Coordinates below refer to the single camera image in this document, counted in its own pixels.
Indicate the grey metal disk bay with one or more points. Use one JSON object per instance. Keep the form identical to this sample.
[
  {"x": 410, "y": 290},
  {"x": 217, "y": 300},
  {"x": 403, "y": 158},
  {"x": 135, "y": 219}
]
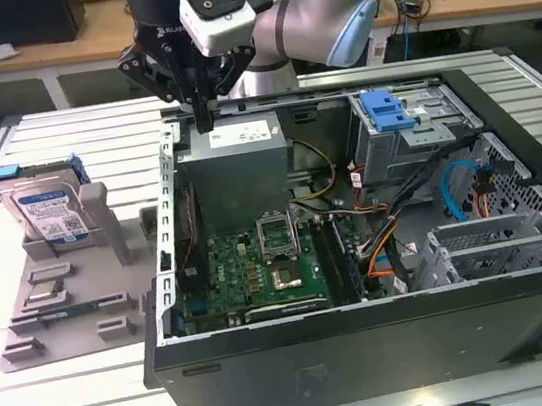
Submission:
[
  {"x": 501, "y": 259},
  {"x": 482, "y": 234}
]

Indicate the green motherboard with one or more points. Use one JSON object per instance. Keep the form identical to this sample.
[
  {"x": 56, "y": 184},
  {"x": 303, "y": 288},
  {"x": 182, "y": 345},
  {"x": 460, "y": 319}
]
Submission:
[{"x": 233, "y": 274}]

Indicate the blue plastic cage latch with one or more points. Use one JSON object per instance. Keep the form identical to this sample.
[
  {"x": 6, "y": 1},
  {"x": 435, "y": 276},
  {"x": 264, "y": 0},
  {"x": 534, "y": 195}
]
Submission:
[{"x": 385, "y": 113}]

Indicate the RAM stick with dark chips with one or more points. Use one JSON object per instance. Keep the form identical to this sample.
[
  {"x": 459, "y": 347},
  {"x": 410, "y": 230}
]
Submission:
[{"x": 349, "y": 262}]

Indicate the silver CPU chip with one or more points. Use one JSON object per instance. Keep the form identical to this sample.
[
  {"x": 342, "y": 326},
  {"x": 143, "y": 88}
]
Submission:
[{"x": 45, "y": 290}]

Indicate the black RAM slot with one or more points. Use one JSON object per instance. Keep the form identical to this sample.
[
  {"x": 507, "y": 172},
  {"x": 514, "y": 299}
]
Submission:
[
  {"x": 336, "y": 262},
  {"x": 324, "y": 261}
]

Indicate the CPU socket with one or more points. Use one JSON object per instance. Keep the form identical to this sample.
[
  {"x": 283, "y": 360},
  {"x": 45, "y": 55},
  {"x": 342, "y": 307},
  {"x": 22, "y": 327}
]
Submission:
[{"x": 286, "y": 277}]

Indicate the black graphics card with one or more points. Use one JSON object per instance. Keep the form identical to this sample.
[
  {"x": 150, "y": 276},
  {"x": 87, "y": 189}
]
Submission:
[{"x": 286, "y": 309}]

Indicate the black open PC case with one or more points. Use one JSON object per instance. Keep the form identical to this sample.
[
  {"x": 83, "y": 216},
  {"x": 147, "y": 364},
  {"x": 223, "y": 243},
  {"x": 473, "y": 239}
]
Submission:
[{"x": 374, "y": 360}]

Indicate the green RAM stick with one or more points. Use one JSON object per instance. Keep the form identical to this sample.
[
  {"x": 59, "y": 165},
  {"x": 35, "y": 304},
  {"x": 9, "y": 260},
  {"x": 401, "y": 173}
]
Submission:
[{"x": 64, "y": 311}]

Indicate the wooden desk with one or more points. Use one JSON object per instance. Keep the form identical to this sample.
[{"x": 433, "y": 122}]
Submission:
[{"x": 91, "y": 36}]

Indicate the grey parts rack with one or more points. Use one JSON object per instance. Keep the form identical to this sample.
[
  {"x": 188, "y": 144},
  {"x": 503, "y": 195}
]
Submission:
[{"x": 86, "y": 289}]

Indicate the hard disk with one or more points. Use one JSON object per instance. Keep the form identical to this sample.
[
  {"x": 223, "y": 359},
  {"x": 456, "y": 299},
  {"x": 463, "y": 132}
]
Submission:
[{"x": 44, "y": 204}]

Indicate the grey power supply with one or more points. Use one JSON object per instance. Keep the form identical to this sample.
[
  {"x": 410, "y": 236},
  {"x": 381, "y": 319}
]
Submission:
[{"x": 237, "y": 177}]

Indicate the grey metal drive cage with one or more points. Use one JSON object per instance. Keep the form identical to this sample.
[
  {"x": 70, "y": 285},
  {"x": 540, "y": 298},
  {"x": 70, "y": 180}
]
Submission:
[{"x": 385, "y": 151}]

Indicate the metal locking lever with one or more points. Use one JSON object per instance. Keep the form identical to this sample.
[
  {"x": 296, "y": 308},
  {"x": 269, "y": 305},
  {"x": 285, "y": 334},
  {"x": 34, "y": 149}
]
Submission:
[{"x": 297, "y": 232}]

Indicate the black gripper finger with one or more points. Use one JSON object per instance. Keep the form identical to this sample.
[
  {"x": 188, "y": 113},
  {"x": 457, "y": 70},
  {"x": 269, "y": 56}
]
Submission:
[
  {"x": 142, "y": 62},
  {"x": 237, "y": 66}
]

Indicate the black case fan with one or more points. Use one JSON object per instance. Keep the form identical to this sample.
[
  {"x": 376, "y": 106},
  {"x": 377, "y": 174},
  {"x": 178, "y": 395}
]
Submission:
[{"x": 192, "y": 274}]

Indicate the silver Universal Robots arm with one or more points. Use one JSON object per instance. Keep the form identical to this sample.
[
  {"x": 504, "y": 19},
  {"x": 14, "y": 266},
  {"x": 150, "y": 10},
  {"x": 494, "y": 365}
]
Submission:
[{"x": 301, "y": 22}]

